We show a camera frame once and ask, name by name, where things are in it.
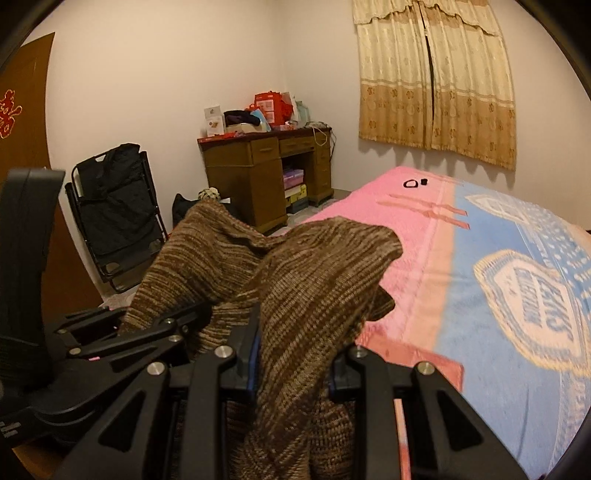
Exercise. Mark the patterned cloth bundle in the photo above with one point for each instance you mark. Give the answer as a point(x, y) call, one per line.
point(210, 194)

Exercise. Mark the white printed box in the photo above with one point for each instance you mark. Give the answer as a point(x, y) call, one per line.
point(214, 121)

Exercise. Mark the beige patterned curtain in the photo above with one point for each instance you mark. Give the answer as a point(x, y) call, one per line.
point(434, 87)

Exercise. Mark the red gift bag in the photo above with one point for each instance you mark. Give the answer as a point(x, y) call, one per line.
point(272, 108)

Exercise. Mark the dark cloth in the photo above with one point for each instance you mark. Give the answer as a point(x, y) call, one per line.
point(240, 119)

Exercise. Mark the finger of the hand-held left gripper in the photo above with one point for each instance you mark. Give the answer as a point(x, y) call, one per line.
point(138, 318)
point(134, 344)

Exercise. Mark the red door decoration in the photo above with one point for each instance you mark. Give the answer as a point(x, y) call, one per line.
point(8, 113)

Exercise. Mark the yellow box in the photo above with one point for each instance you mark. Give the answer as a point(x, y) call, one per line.
point(295, 196)

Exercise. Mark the pale blue bag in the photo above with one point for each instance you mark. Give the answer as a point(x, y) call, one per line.
point(302, 113)

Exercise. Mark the brown wooden desk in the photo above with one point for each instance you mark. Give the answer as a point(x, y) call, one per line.
point(240, 184)

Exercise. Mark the brown wooden door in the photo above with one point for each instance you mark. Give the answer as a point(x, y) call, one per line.
point(32, 92)

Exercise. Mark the brown knit sweater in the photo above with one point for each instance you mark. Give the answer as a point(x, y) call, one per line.
point(314, 286)

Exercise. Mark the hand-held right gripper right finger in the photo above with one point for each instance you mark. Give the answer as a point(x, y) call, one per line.
point(351, 378)

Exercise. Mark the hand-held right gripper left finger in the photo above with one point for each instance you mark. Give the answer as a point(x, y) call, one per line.
point(251, 369)

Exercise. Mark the black bag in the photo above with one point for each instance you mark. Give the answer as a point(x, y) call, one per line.
point(184, 212)

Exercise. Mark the purple box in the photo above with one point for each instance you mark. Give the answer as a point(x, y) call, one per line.
point(293, 177)

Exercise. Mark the pink and blue printed blanket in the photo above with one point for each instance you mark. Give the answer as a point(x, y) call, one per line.
point(508, 392)

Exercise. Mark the black folding chair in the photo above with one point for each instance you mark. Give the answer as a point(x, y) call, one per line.
point(115, 207)

